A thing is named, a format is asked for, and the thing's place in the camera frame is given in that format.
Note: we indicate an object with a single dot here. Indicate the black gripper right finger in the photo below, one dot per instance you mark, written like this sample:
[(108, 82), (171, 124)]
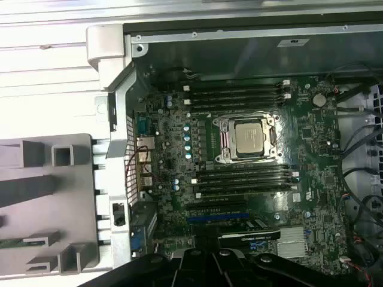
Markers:
[(236, 269)]

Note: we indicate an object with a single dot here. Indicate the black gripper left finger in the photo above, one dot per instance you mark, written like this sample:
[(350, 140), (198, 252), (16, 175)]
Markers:
[(191, 269)]

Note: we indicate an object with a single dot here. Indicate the green RAM stick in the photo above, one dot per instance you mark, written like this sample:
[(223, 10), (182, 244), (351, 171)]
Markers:
[(10, 243)]

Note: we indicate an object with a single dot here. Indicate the black RAM slot white clips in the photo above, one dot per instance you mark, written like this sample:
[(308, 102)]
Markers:
[(236, 84), (194, 181), (245, 192), (236, 98)]

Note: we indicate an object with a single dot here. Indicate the black graphics card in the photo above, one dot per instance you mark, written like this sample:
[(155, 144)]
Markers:
[(254, 234)]

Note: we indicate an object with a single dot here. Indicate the blue expansion slot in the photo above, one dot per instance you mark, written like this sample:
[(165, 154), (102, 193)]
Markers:
[(215, 216)]

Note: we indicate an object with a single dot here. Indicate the silver finned heat sink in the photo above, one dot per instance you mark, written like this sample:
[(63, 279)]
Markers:
[(291, 243)]

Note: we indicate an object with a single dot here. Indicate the teal round capacitor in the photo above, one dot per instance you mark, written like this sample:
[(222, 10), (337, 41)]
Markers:
[(187, 138), (188, 155), (188, 147), (187, 128)]

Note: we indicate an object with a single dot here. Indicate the CPU socket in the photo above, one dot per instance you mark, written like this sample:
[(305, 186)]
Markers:
[(249, 139)]

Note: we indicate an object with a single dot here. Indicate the silver CPU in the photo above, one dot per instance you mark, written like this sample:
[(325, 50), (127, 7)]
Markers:
[(249, 139)]

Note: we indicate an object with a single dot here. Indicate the metal rear port block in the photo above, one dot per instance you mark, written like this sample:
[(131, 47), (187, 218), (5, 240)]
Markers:
[(145, 143)]

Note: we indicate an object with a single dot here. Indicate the grey plastic part rack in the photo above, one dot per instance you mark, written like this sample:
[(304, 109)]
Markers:
[(83, 185)]

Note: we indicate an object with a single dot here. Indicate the green motherboard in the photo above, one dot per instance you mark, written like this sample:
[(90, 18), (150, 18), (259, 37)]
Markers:
[(317, 155)]

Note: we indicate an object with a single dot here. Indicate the silver coin battery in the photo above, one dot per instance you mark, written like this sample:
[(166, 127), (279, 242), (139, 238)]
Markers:
[(319, 100)]

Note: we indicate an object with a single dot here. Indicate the black open PC case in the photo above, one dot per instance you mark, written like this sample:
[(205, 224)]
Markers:
[(239, 59)]

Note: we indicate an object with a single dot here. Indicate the white barcode sticker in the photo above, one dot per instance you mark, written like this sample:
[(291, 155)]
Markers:
[(294, 42)]

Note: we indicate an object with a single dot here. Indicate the grey case corner latch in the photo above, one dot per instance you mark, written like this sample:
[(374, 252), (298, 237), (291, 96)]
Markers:
[(103, 42)]

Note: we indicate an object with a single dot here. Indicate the metal socket cover frame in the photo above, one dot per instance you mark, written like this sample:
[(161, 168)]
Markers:
[(228, 139)]

